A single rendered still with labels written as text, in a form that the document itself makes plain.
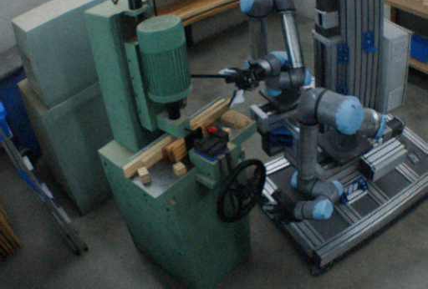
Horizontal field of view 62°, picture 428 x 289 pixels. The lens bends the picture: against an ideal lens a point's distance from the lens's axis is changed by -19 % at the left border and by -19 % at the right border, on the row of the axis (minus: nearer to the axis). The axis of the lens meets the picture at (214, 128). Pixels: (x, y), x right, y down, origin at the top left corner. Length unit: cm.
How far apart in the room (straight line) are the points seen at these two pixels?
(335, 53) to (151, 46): 84
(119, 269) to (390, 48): 200
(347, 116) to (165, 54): 68
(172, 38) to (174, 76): 16
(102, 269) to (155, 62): 149
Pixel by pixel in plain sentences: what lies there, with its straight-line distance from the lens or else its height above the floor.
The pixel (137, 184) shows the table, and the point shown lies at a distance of 174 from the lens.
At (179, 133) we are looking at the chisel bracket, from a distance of 178.
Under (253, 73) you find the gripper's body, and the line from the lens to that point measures 174.
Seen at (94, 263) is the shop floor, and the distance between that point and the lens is 270.
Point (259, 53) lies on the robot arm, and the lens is 207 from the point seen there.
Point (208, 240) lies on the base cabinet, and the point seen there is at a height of 42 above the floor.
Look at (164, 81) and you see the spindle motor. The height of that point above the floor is 126.
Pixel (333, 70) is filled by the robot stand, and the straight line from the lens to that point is 197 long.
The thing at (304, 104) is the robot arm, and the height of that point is 124.
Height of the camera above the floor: 205
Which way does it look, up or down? 36 degrees down
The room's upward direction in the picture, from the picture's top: 8 degrees counter-clockwise
